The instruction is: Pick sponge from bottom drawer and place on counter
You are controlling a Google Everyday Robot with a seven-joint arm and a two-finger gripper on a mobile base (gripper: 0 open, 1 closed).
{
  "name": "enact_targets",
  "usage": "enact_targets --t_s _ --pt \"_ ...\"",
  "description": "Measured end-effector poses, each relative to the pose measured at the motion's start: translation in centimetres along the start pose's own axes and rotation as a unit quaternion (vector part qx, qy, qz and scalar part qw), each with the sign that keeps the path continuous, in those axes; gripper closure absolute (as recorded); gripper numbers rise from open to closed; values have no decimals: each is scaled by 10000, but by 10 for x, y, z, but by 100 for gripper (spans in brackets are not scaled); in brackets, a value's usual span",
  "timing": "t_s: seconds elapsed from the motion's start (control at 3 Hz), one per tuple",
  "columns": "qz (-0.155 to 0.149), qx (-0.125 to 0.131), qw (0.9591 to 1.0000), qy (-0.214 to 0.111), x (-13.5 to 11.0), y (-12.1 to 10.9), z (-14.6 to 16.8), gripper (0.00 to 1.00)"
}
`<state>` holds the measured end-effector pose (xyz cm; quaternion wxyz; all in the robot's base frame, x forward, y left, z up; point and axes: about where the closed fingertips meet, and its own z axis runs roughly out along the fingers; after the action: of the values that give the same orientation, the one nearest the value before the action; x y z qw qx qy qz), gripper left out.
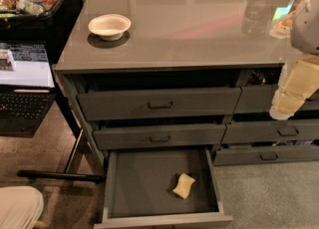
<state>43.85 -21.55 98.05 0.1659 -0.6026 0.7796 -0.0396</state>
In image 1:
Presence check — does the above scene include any grey drawer cabinet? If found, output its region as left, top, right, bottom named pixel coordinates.
left=57, top=0, right=318, bottom=216

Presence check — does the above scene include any black bin with snacks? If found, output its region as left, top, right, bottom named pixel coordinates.
left=0, top=0, right=83, bottom=64

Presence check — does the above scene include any black laptop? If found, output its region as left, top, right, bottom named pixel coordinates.
left=0, top=43, right=56, bottom=137

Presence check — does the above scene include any top left drawer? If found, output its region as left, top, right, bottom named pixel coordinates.
left=78, top=88, right=241, bottom=120

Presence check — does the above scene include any middle left drawer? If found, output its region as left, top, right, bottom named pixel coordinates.
left=93, top=123, right=226, bottom=149

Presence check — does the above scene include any bottom right drawer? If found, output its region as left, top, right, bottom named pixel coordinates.
left=214, top=145, right=319, bottom=166

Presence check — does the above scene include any black laptop stand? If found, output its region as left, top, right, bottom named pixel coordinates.
left=16, top=83, right=106, bottom=184

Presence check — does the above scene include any middle right drawer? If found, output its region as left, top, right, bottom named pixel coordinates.
left=222, top=119, right=319, bottom=143

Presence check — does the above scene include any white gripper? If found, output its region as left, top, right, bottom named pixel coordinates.
left=269, top=55, right=319, bottom=120

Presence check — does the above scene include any top right drawer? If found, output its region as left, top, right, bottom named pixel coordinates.
left=234, top=85, right=319, bottom=114

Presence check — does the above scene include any white bowl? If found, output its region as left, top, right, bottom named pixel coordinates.
left=88, top=14, right=131, bottom=41

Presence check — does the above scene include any open bottom left drawer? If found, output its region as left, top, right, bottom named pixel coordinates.
left=94, top=147, right=232, bottom=229

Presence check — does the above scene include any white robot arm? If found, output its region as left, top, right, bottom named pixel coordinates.
left=269, top=0, right=319, bottom=120

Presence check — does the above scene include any yellow sponge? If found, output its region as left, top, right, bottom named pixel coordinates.
left=172, top=173, right=195, bottom=199

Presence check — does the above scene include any beige chair seat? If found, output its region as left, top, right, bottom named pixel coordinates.
left=0, top=186, right=44, bottom=229

